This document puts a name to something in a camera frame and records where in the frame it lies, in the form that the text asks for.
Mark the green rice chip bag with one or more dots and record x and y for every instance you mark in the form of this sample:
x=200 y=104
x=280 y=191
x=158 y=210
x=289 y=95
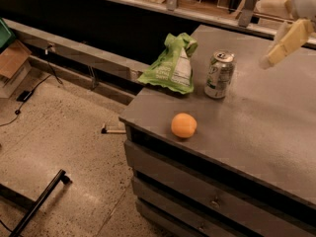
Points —
x=172 y=69

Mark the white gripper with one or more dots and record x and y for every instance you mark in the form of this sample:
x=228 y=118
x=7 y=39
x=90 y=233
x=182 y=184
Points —
x=305 y=4

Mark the black metal stand leg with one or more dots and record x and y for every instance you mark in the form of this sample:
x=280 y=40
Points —
x=30 y=206

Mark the black power adapter with cable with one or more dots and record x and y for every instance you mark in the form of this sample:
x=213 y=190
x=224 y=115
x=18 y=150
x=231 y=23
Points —
x=25 y=95

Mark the green plastic bin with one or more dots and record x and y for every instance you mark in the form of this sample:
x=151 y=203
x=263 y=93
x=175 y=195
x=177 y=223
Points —
x=6 y=34

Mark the orange fruit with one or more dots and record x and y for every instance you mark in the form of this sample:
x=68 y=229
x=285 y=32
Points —
x=183 y=125

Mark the grey drawer cabinet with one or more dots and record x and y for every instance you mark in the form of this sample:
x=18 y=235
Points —
x=249 y=170

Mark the grey metal ledge rail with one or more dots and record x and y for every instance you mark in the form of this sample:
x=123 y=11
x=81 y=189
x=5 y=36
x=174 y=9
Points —
x=96 y=70

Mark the silver green 7up can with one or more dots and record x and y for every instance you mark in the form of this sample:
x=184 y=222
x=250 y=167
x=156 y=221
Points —
x=219 y=75

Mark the brown cardboard box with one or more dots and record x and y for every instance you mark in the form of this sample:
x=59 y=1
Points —
x=14 y=67

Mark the small wooden stick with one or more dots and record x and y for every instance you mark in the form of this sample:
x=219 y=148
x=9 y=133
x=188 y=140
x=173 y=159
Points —
x=106 y=130

